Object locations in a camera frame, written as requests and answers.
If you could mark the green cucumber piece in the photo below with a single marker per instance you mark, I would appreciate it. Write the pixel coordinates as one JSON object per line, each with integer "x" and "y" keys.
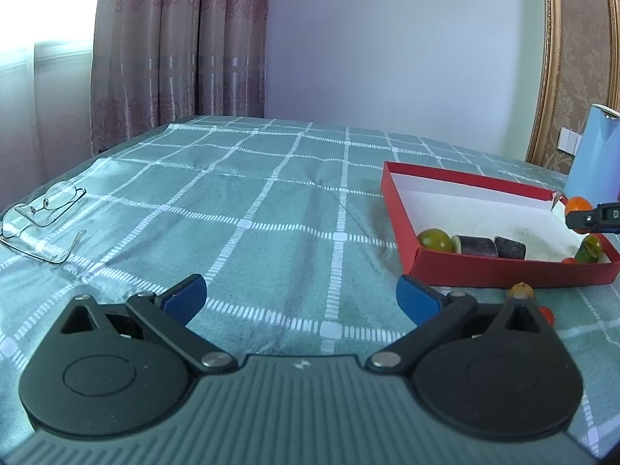
{"x": 589, "y": 248}

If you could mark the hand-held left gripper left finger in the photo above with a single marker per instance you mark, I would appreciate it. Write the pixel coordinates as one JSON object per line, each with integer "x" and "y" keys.
{"x": 184, "y": 296}

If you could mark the orange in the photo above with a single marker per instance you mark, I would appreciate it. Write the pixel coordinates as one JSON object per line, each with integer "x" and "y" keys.
{"x": 577, "y": 202}

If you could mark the red cardboard box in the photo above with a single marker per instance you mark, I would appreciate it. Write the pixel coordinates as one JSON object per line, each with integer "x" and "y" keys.
{"x": 484, "y": 208}

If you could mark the light blue kettle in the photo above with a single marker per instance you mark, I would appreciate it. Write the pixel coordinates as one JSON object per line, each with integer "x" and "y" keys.
{"x": 598, "y": 155}

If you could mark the gold-framed padded headboard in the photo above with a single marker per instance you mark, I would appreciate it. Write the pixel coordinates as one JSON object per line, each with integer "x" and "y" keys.
{"x": 581, "y": 58}

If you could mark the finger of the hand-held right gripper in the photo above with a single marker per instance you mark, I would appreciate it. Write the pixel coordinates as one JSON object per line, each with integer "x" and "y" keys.
{"x": 598, "y": 216}

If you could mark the dark eggplant piece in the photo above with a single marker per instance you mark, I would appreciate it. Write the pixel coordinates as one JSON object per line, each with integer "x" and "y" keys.
{"x": 477, "y": 246}
{"x": 511, "y": 248}

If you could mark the large green tomato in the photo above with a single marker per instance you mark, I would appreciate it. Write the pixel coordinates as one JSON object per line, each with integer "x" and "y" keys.
{"x": 435, "y": 241}

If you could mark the small brown longan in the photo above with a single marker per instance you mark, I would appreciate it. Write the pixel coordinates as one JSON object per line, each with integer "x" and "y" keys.
{"x": 520, "y": 291}

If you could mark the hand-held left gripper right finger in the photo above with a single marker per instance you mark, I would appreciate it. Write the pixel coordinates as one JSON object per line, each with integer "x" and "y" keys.
{"x": 417, "y": 301}

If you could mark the brown patterned curtain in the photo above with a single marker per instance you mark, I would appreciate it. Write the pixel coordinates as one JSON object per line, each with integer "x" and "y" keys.
{"x": 184, "y": 48}

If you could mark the teal plaid bedspread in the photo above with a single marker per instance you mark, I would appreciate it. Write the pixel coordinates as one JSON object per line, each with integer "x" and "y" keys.
{"x": 218, "y": 213}

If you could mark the white wall socket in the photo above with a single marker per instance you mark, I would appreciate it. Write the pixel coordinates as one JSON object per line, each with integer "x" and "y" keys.
{"x": 569, "y": 140}

